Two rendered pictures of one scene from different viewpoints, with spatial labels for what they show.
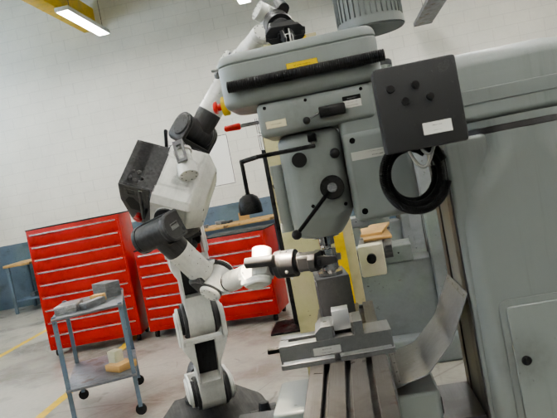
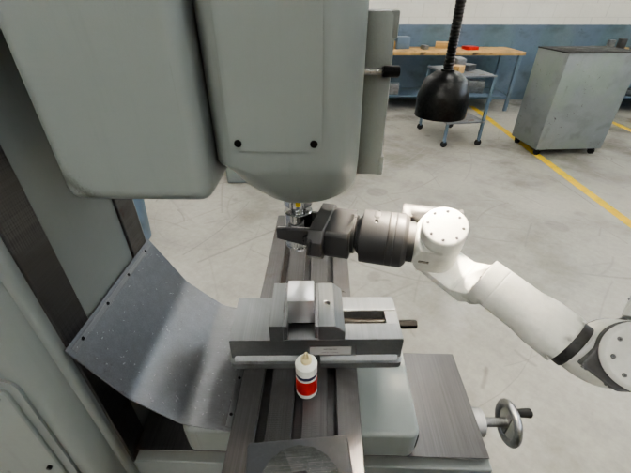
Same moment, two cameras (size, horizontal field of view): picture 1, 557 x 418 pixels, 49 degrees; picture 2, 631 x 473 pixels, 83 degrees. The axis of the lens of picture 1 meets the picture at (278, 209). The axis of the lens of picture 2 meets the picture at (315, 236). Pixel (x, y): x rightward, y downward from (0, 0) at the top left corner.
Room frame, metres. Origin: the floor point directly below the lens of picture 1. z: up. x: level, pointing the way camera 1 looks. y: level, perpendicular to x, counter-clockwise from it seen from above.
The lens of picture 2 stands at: (2.40, -0.14, 1.56)
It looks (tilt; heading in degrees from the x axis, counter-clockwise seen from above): 34 degrees down; 175
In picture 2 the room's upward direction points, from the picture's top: straight up
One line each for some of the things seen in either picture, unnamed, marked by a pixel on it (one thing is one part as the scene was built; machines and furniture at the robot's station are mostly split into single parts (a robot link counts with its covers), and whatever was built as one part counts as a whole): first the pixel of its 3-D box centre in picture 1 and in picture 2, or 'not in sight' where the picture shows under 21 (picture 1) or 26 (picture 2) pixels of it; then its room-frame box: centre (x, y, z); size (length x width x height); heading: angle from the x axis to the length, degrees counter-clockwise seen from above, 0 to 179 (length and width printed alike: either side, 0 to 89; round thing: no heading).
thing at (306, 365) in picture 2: not in sight; (306, 372); (1.99, -0.13, 0.99); 0.04 x 0.04 x 0.11
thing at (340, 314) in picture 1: (341, 317); (300, 301); (1.87, -0.13, 1.05); 0.06 x 0.05 x 0.06; 176
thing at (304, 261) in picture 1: (302, 262); (350, 235); (1.91, -0.04, 1.23); 0.13 x 0.12 x 0.10; 160
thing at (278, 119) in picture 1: (317, 114); not in sight; (1.87, -0.17, 1.68); 0.34 x 0.24 x 0.10; 84
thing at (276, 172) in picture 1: (282, 198); (374, 99); (1.89, -0.02, 1.45); 0.04 x 0.04 x 0.21; 84
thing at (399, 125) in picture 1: (418, 105); not in sight; (1.51, -0.39, 1.62); 0.20 x 0.09 x 0.21; 84
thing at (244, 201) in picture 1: (249, 203); (443, 93); (1.88, 0.08, 1.45); 0.07 x 0.07 x 0.06
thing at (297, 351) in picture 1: (334, 337); (315, 321); (1.87, -0.10, 0.99); 0.35 x 0.15 x 0.11; 86
